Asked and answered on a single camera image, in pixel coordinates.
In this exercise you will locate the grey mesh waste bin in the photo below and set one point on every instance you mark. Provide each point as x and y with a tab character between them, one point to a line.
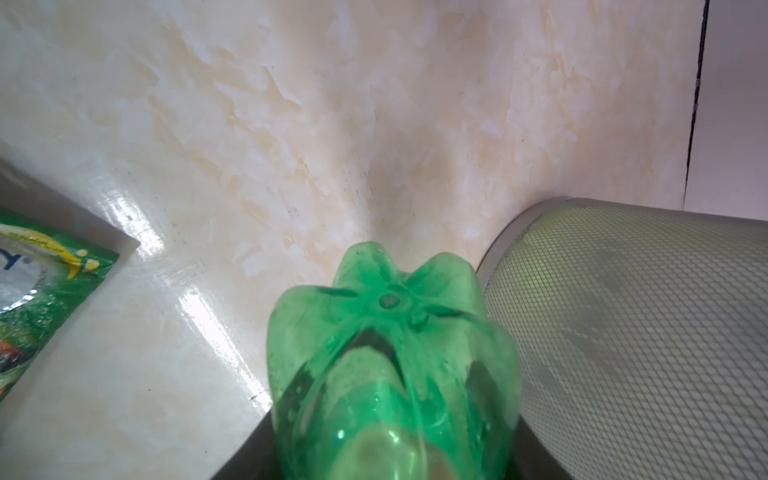
642	337

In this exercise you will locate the green snack bag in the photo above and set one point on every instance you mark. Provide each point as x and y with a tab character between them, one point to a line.
46	274

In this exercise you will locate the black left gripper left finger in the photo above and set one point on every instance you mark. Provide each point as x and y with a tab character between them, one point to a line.
256	459

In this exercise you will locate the green plastic bottle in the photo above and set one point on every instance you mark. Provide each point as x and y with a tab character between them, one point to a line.
385	374

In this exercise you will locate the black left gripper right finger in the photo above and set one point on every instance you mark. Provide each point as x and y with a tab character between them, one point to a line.
530	460

